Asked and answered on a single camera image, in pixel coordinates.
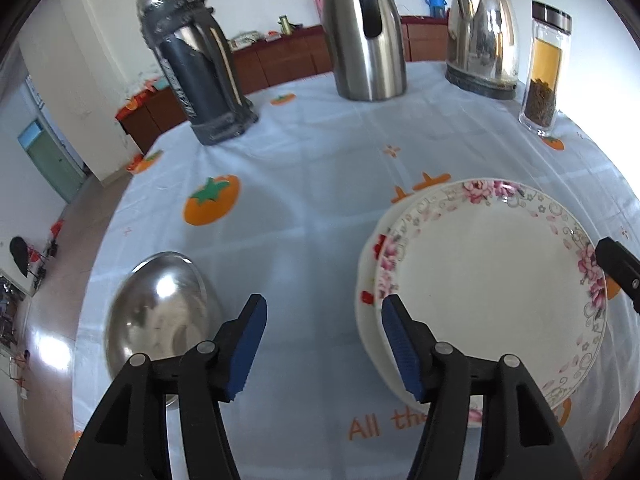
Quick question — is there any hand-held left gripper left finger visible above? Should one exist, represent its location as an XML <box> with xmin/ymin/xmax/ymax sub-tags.
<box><xmin>62</xmin><ymin>293</ymin><xmax>268</xmax><ymax>480</ymax></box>

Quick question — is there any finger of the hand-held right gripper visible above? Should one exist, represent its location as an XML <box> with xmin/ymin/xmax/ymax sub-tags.
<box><xmin>595</xmin><ymin>236</ymin><xmax>640</xmax><ymax>316</ymax></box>

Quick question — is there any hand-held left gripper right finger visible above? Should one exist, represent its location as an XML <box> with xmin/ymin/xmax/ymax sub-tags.
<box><xmin>381</xmin><ymin>294</ymin><xmax>583</xmax><ymax>480</ymax></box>

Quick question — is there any white plate with red flowers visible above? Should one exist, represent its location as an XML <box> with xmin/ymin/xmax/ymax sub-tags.
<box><xmin>355</xmin><ymin>180</ymin><xmax>485</xmax><ymax>428</ymax></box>

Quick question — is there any stainless steel bowl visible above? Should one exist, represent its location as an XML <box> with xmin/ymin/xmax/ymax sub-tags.
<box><xmin>103</xmin><ymin>251</ymin><xmax>223</xmax><ymax>408</ymax></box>

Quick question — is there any white plate with pink flowers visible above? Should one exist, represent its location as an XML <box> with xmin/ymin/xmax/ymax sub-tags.
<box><xmin>374</xmin><ymin>177</ymin><xmax>609</xmax><ymax>413</ymax></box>

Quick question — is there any glass tea bottle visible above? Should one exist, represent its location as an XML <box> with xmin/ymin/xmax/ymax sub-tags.
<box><xmin>518</xmin><ymin>1</ymin><xmax>573</xmax><ymax>137</ymax></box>

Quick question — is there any black bag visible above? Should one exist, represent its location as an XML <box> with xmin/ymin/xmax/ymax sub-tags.
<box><xmin>9</xmin><ymin>236</ymin><xmax>30</xmax><ymax>277</ymax></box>

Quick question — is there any steel electric kettle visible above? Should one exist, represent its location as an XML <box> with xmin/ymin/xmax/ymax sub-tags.
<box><xmin>445</xmin><ymin>0</ymin><xmax>521</xmax><ymax>101</ymax></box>

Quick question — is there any green door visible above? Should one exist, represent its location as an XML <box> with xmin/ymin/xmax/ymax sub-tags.
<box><xmin>17</xmin><ymin>119</ymin><xmax>86</xmax><ymax>203</ymax></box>

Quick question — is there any dark grey thermos flask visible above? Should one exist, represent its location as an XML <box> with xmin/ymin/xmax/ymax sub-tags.
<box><xmin>136</xmin><ymin>0</ymin><xmax>259</xmax><ymax>147</ymax></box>

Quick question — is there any steel vacuum jug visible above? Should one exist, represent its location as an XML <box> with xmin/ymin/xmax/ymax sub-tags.
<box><xmin>321</xmin><ymin>0</ymin><xmax>407</xmax><ymax>102</ymax></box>

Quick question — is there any dark wooden sideboard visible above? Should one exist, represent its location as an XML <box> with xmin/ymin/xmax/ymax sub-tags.
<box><xmin>116</xmin><ymin>16</ymin><xmax>451</xmax><ymax>153</ymax></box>

